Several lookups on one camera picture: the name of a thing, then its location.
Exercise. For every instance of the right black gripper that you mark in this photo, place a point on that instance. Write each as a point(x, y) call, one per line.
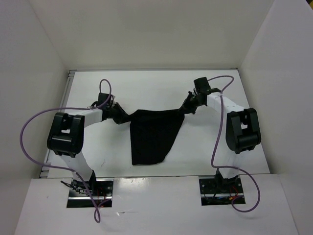
point(186, 107)

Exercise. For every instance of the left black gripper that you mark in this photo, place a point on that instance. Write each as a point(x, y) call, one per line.
point(123, 117)

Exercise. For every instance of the black skirt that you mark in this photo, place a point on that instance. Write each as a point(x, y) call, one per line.
point(153, 134)

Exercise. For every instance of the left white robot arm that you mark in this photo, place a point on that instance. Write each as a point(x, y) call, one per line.
point(66, 139)

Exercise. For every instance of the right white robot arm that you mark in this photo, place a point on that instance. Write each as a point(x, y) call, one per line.
point(239, 132)

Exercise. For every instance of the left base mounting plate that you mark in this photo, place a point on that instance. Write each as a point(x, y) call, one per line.
point(102, 195)

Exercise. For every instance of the base mounting plate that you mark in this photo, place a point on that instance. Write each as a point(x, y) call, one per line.
point(102, 195)
point(214, 193)

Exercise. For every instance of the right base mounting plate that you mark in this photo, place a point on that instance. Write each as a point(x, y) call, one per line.
point(214, 193)

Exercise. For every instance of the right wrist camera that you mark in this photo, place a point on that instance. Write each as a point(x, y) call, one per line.
point(201, 85)

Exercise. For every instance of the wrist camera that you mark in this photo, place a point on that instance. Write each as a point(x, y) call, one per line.
point(201, 85)
point(105, 100)

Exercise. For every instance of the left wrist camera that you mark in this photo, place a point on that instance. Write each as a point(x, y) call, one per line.
point(105, 100)

